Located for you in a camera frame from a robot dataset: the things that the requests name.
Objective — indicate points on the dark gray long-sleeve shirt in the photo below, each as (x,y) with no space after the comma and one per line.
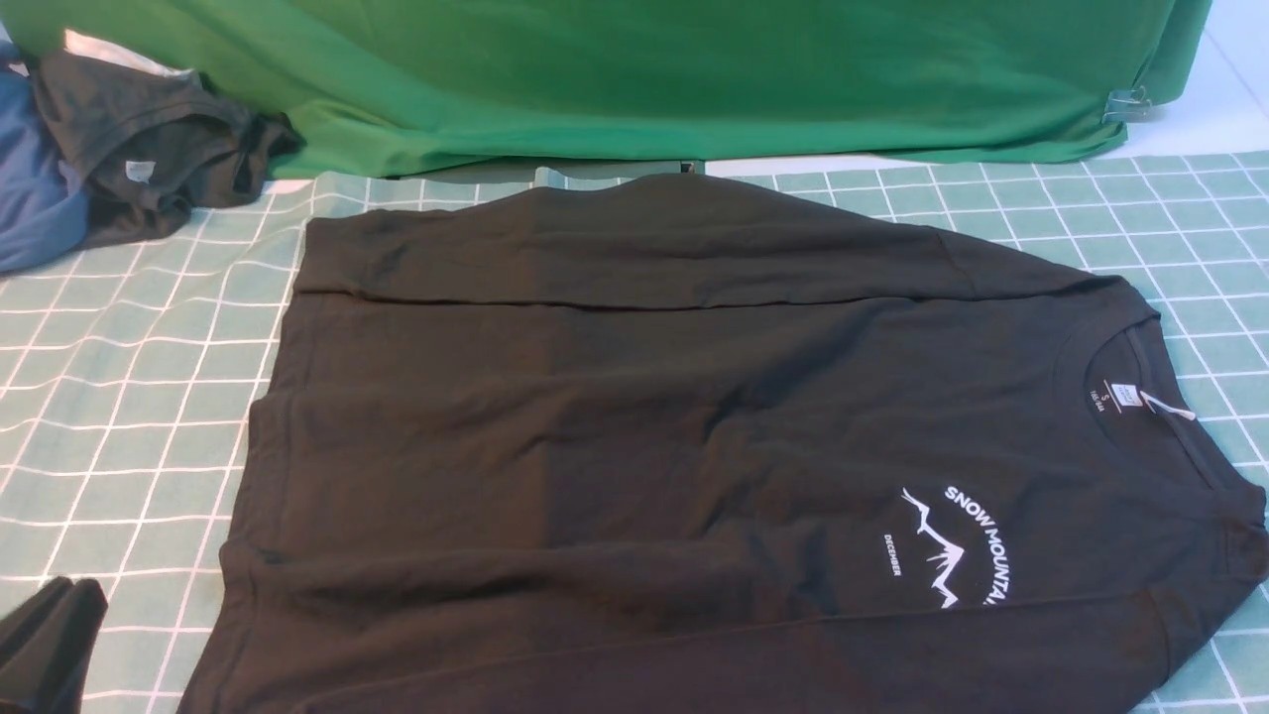
(687,445)

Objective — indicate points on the green checkered tablecloth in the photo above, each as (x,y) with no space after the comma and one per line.
(128,372)

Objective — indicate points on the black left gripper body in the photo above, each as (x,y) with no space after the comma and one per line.
(46,645)

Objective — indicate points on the green backdrop cloth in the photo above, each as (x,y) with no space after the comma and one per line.
(397,88)

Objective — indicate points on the blue garment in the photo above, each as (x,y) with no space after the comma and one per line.
(44,213)

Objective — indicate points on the crumpled dark gray shirt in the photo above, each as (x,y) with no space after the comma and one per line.
(149,149)

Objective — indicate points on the metal binder clip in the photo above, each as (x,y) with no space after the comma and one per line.
(1127,106)

